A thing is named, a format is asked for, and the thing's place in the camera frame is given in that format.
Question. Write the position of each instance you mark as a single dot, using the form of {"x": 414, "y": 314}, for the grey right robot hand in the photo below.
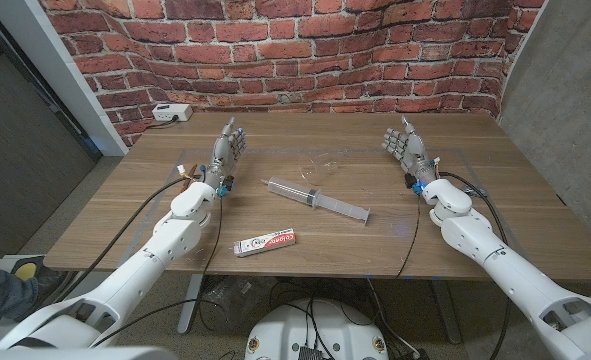
{"x": 415, "y": 150}

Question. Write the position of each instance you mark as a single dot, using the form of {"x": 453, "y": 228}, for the large clear plastic syringe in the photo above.
{"x": 295, "y": 190}

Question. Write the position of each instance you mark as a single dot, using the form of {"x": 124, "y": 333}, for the red brown pen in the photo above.
{"x": 191, "y": 177}

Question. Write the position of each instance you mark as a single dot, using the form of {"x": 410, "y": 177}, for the white robot torso edge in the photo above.
{"x": 75, "y": 354}

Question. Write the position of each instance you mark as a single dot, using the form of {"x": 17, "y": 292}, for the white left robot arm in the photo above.
{"x": 140, "y": 265}

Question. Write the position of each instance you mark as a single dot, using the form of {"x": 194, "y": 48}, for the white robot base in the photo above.
{"x": 285, "y": 330}

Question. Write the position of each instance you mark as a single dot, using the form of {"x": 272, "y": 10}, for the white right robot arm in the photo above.
{"x": 500, "y": 255}

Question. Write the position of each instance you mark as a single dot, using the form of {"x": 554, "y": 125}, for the yellow black floor pedal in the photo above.
{"x": 25, "y": 270}

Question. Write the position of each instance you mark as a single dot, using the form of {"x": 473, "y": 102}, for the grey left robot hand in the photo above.
{"x": 222, "y": 155}

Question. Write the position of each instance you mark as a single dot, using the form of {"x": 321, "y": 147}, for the clear plastic bag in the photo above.
{"x": 235, "y": 300}

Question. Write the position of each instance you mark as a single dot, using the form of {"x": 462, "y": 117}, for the toothpaste box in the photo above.
{"x": 265, "y": 242}

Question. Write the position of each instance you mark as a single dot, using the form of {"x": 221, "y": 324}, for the white door frame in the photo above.
{"x": 50, "y": 60}

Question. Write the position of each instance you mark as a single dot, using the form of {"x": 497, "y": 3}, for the red brick printed backdrop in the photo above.
{"x": 295, "y": 50}

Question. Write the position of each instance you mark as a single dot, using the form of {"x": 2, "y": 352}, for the white power strip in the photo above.
{"x": 170, "y": 112}

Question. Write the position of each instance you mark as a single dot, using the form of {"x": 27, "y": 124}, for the dark grey door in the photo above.
{"x": 15, "y": 150}

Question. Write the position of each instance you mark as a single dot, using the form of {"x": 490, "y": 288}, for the clear plastic film piece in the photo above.
{"x": 320, "y": 167}

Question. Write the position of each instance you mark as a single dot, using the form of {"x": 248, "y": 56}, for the small grey crumpled object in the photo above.
{"x": 475, "y": 190}

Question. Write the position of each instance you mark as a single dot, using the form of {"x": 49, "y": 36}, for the grey table leg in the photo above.
{"x": 190, "y": 305}
{"x": 445, "y": 310}

